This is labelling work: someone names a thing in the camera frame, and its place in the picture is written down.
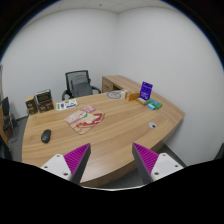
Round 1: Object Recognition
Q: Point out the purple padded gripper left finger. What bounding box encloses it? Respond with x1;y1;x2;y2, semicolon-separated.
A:
42;144;91;185

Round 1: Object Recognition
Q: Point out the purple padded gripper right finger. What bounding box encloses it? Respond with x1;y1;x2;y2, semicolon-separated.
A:
132;143;183;185

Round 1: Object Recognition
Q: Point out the black computer mouse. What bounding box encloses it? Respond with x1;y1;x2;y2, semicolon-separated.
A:
41;129;51;143

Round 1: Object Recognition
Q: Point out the white sticker sheet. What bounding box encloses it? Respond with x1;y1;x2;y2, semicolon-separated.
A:
56;99;78;111

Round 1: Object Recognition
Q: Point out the green teal packet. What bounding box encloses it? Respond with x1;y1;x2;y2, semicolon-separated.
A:
147;99;162;110

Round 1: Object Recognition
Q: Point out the orange small box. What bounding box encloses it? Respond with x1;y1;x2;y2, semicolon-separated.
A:
125;92;139;101

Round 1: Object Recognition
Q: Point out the large brown black box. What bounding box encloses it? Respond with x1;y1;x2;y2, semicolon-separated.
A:
36;89;54;113

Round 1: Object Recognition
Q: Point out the blue standing sign card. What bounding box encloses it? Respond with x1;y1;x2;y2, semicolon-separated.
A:
139;82;153;100

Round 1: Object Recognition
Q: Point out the small brown cardboard box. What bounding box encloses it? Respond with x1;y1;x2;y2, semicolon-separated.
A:
25;96;38;115

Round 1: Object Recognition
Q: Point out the black chair at left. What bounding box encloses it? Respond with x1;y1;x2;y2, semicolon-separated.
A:
1;97;17;143

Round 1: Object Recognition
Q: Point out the grey backpack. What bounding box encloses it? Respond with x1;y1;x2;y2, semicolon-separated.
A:
71;81;92;97

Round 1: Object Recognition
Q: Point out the black mesh office chair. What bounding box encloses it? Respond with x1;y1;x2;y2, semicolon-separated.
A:
62;70;101;99

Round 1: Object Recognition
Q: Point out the wooden side cabinet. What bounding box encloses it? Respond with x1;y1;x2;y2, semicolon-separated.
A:
102;75;141;92

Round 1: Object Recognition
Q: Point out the desk cable grommet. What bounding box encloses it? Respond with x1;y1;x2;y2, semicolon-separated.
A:
148;122;157;129

